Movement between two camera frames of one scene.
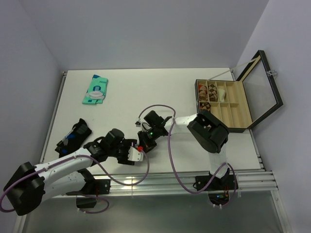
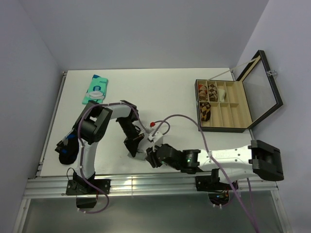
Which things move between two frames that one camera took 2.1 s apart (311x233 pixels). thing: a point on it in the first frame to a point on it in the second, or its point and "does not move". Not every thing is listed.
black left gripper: x=127 y=142 to x=132 y=142
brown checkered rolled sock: x=213 y=93 does not move
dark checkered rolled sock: x=205 y=106 does not move
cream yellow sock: x=221 y=92 does not move
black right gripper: x=146 y=145 to x=151 y=157
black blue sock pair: x=73 y=139 does not move
